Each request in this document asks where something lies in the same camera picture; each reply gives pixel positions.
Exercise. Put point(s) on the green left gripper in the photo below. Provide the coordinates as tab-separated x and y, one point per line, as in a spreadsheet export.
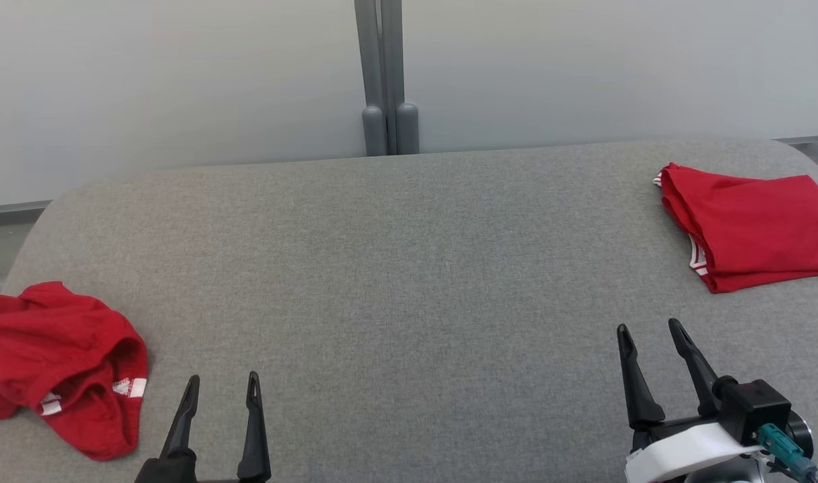
171	471

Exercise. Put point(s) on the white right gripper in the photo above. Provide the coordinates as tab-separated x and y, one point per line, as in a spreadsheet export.
684	453

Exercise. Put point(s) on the red shorts with white tags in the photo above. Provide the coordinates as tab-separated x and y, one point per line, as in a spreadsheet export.
60	349

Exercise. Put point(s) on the red white basketball jersey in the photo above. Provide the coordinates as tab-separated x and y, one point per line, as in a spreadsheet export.
757	221

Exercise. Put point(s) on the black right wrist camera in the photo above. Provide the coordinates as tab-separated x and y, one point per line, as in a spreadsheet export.
757	406

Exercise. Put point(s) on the teal right camera connector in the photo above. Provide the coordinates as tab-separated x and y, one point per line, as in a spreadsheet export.
781	446

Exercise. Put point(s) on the grey metal partition post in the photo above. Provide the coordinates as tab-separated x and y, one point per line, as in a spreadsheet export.
385	60

